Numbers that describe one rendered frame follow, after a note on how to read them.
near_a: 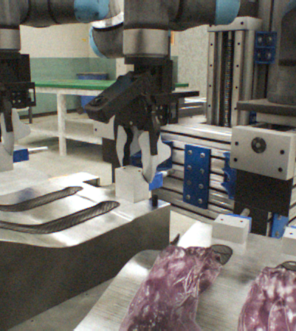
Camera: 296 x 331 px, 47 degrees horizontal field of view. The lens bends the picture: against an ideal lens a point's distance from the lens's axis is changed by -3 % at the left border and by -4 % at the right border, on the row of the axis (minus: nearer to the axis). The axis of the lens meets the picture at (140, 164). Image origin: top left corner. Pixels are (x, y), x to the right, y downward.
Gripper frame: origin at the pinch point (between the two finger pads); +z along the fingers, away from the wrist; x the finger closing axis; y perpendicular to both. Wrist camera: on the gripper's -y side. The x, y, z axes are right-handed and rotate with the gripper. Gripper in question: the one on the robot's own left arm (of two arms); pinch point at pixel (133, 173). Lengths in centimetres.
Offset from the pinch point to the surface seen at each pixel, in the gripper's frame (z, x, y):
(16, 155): 0.5, 27.0, -9.9
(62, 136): 70, 336, 186
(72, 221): 5.6, 0.3, -12.9
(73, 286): 11.6, -7.1, -18.0
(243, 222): 4.8, -19.2, 5.9
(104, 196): 4.5, 3.6, -3.9
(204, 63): -23, 336, 470
